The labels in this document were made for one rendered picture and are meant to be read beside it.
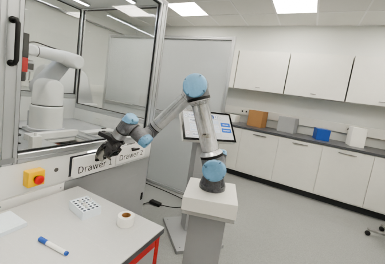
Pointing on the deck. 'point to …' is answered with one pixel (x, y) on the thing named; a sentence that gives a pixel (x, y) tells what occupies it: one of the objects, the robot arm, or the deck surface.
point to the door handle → (15, 41)
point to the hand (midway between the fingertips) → (98, 157)
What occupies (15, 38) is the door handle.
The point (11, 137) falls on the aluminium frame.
